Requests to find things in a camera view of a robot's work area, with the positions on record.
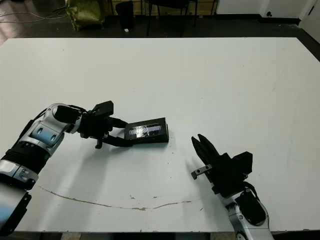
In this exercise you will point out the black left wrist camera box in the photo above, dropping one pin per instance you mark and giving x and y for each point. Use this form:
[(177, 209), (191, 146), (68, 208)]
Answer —
[(105, 108)]

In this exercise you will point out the white door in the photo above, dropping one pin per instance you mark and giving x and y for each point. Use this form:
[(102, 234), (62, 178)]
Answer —
[(311, 13)]

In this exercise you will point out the black box lid with tape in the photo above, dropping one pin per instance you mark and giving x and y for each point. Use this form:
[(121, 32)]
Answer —
[(147, 130)]

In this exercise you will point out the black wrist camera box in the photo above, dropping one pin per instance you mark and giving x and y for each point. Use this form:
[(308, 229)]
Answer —
[(105, 108), (245, 161)]

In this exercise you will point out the black wall knob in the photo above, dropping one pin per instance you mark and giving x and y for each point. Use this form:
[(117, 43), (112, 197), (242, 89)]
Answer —
[(269, 14)]

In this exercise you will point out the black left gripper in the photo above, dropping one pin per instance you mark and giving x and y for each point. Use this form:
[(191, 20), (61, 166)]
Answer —
[(96, 125)]

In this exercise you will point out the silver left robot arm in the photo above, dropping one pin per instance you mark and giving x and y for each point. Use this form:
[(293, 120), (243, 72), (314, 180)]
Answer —
[(37, 135)]

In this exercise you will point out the tall black bin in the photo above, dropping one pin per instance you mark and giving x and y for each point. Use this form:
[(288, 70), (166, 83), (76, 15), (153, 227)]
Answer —
[(125, 15)]

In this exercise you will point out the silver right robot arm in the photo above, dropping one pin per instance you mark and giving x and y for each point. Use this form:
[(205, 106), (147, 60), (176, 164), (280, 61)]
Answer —
[(250, 231)]

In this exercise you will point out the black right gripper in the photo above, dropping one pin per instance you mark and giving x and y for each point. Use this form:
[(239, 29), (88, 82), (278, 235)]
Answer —
[(225, 177)]

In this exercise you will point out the green plastic sack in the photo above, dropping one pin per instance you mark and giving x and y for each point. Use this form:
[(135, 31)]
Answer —
[(85, 13)]

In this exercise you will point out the black box base white insert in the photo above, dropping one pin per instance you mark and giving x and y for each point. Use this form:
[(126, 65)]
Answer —
[(160, 140)]

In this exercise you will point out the black office chair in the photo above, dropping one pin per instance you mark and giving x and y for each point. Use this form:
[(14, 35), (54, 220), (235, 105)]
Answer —
[(170, 3)]

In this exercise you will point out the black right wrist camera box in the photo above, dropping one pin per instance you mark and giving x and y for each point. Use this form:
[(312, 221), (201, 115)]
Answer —
[(245, 161)]

